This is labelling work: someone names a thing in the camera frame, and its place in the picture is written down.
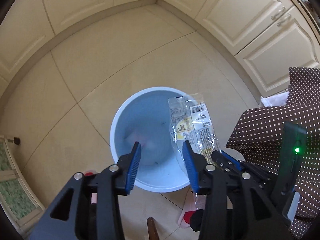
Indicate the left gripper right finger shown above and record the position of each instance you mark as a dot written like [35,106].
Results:
[236,206]

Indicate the clear printed food wrapper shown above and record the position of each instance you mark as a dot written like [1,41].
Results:
[194,140]

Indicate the white pink plastic bag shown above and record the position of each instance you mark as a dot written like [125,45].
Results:
[150,154]

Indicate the pink red slipper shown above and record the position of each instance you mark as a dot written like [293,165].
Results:
[193,202]

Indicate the blue plastic trash bin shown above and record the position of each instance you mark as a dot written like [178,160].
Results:
[145,118]

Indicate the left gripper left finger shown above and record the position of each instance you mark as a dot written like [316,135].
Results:
[87,207]

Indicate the brown polka dot tablecloth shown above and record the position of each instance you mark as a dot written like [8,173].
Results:
[258,135]

